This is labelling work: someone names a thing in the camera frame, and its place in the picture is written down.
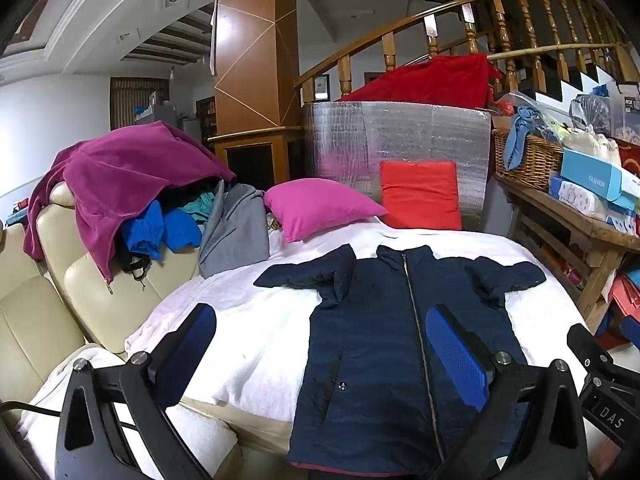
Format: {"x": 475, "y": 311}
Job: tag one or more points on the white fleece blanket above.
{"x": 250, "y": 340}

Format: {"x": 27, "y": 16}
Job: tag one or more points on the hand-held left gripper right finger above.
{"x": 455, "y": 355}

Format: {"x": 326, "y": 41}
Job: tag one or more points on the cream leather sofa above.
{"x": 30, "y": 320}

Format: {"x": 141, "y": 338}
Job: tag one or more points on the cream fabric bundle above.
{"x": 592, "y": 147}

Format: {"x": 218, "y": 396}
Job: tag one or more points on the clear dotted plastic bag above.
{"x": 592, "y": 112}

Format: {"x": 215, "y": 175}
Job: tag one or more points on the wooden side table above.
{"x": 575, "y": 225}

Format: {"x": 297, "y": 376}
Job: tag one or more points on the pink pillow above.
{"x": 320, "y": 205}

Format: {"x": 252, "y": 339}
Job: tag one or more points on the light blue cardboard box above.
{"x": 590, "y": 175}

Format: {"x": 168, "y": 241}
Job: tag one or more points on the clear plastic storage box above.
{"x": 629, "y": 107}

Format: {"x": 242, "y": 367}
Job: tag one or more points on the small picture frame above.
{"x": 322, "y": 87}

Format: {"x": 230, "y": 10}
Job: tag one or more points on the blue cloth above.
{"x": 517, "y": 135}

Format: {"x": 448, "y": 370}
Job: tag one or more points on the bright blue garment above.
{"x": 145, "y": 230}

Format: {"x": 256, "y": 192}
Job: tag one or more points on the teal garment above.
{"x": 200, "y": 206}

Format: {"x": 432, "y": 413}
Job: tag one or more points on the navy blue zip jacket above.
{"x": 365, "y": 350}

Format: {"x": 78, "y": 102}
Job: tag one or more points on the grey refrigerator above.
{"x": 167, "y": 112}

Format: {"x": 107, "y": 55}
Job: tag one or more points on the red velvet cloth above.
{"x": 435, "y": 82}

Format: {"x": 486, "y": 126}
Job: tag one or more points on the magenta velvet cloth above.
{"x": 125, "y": 170}

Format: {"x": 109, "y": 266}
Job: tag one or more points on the white patterned packet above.
{"x": 580, "y": 197}

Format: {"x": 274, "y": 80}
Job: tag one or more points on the grey garment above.
{"x": 232, "y": 230}

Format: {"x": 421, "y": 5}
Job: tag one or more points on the red pillow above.
{"x": 420, "y": 195}

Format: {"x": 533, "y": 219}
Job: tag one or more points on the wicker basket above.
{"x": 535, "y": 165}

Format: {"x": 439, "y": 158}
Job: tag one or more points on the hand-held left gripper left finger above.
{"x": 197, "y": 330}

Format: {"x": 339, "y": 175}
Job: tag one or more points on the wooden panelled pillar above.
{"x": 250, "y": 60}

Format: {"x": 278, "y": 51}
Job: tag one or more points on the silver foil insulation board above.
{"x": 400, "y": 130}

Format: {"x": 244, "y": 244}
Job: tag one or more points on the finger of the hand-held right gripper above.
{"x": 589, "y": 350}

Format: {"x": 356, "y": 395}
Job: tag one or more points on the brown window blind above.
{"x": 125, "y": 102}

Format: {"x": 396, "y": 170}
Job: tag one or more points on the red boxes under table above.
{"x": 625, "y": 300}

